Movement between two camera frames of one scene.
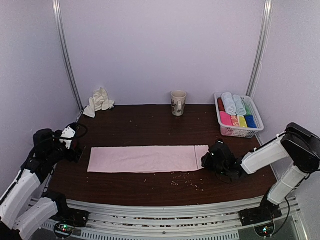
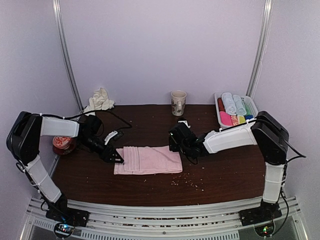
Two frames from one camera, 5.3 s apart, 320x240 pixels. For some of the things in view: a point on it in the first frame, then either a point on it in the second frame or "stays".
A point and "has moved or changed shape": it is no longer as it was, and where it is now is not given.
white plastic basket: x=237 y=115 stays
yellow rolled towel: x=242 y=121 stays
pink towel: x=147 y=158 has moved or changed shape
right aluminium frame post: x=261 y=49 stays
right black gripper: x=206 y=163 to x=173 y=146
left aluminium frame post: x=57 y=5 stays
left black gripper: x=70 y=156 to x=106 y=154
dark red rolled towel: x=221 y=105 stays
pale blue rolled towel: x=240 y=109 stays
